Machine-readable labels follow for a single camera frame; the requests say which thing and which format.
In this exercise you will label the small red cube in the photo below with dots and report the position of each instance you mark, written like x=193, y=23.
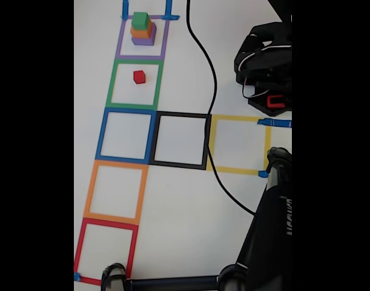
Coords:
x=139, y=77

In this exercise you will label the green cube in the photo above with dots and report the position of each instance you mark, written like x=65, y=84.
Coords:
x=140, y=19

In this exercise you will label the blue tape strip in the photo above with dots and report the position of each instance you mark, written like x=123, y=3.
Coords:
x=77, y=276
x=262, y=174
x=169, y=7
x=275, y=123
x=125, y=9

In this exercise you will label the red printed clamp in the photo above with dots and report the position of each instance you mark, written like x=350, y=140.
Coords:
x=275, y=104

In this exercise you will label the purple cube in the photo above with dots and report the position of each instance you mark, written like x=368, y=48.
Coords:
x=142, y=42

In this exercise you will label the orange cube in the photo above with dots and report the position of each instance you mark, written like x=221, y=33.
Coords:
x=139, y=33

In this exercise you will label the yellow square frame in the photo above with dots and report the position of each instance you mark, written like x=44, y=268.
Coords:
x=211, y=142

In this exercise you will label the black square frame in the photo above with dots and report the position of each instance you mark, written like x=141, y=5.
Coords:
x=153, y=139

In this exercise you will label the blue square frame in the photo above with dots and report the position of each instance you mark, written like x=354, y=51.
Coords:
x=100, y=136

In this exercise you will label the green square frame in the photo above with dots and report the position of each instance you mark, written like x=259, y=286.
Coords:
x=110, y=88

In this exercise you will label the orange square frame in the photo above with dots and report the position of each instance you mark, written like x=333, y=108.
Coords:
x=89, y=194

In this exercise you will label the black camera tripod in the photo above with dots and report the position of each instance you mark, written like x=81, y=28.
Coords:
x=269, y=227

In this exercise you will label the purple square frame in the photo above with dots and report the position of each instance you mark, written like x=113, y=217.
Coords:
x=120, y=39

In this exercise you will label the red square frame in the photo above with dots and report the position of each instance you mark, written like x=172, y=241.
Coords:
x=79, y=248

